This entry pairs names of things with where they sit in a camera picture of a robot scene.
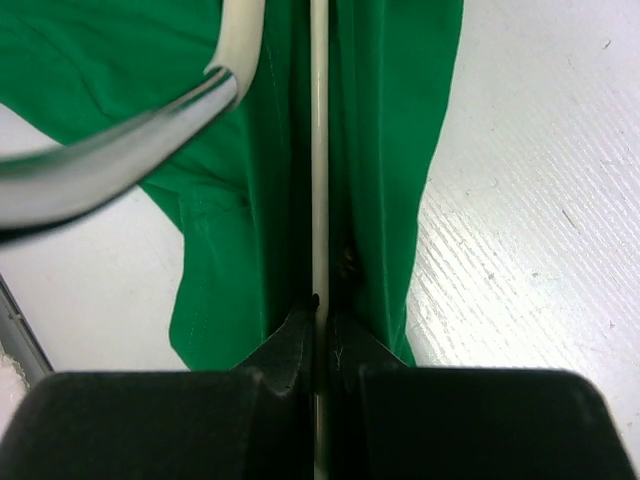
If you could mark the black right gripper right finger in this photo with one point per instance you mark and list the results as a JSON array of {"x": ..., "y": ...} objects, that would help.
[{"x": 393, "y": 421}]

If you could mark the green t-shirt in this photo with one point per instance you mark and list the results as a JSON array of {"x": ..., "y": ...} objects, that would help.
[{"x": 240, "y": 191}]

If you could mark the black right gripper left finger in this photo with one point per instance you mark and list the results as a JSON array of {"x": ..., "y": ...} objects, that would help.
[{"x": 249, "y": 422}]

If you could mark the cream hanger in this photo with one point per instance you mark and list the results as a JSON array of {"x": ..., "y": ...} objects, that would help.
[{"x": 45, "y": 189}]

